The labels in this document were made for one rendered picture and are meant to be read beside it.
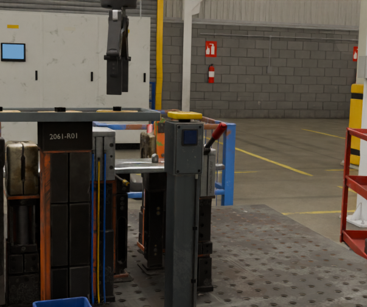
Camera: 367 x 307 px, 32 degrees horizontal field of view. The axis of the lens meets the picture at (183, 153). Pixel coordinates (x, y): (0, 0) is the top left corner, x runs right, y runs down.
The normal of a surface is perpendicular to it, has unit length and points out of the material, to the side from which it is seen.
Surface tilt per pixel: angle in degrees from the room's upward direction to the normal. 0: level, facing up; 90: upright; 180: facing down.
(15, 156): 90
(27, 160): 90
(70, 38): 90
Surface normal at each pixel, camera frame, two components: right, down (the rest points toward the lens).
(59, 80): 0.28, 0.14
